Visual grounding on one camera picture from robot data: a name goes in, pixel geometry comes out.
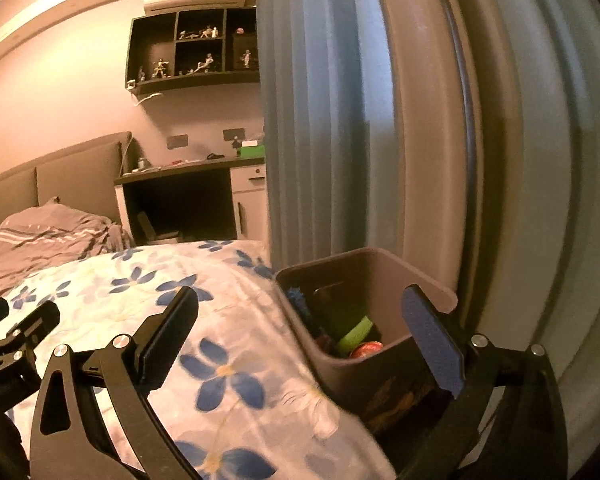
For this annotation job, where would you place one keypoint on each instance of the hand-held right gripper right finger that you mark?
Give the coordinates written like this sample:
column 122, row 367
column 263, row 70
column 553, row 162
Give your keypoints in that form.
column 432, row 340

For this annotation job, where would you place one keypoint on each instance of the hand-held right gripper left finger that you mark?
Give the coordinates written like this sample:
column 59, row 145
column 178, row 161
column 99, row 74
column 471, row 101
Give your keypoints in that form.
column 165, row 340

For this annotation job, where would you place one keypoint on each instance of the brown plastic bin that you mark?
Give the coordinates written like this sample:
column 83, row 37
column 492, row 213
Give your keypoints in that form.
column 365, row 380

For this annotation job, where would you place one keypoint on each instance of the plain red paper cup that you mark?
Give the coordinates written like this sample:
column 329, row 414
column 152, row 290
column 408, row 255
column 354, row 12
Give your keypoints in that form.
column 367, row 351

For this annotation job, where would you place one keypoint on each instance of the dark wall shelf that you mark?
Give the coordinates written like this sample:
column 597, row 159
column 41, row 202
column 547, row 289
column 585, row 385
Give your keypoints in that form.
column 152, row 35

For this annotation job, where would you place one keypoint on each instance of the grey striped duvet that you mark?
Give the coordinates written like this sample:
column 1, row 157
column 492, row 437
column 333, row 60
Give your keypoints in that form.
column 45, row 240

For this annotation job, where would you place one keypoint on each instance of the white drawer cabinet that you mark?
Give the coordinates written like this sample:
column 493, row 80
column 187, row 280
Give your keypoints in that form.
column 250, row 210

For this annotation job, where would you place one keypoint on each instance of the green paper cup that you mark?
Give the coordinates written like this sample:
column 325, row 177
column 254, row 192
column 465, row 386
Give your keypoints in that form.
column 355, row 335

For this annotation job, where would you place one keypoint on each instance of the dark cardboard box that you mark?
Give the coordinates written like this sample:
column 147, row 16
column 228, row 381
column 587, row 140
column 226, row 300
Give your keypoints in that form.
column 152, row 230

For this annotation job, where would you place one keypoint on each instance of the green box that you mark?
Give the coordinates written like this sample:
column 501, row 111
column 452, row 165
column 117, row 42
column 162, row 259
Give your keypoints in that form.
column 252, row 151

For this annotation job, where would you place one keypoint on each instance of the grey padded headboard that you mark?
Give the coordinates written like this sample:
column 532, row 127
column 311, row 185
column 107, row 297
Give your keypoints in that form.
column 75, row 170

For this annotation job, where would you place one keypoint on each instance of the dark wooden desk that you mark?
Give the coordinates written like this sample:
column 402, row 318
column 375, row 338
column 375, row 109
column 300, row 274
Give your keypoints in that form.
column 190, row 165

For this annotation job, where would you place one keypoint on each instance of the small dark bottle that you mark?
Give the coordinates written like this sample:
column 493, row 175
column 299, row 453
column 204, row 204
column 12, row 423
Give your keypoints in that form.
column 236, row 146

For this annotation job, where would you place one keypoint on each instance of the blue floral blanket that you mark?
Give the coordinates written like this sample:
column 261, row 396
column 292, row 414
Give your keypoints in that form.
column 240, row 320

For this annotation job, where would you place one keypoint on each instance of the beige curtain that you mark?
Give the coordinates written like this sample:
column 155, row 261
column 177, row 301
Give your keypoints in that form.
column 425, row 110

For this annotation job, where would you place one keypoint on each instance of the row of small figurines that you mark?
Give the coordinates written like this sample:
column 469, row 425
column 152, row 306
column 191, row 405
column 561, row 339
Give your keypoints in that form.
column 202, row 65

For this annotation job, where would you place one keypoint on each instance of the grey wall socket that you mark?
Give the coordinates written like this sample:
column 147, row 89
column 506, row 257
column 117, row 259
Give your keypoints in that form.
column 233, row 135
column 177, row 141

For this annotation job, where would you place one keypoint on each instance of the blue mesh scrubber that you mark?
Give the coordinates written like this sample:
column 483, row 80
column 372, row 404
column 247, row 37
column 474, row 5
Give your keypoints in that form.
column 298, row 301

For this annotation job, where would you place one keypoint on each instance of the blue curtain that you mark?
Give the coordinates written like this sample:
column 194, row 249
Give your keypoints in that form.
column 320, row 110

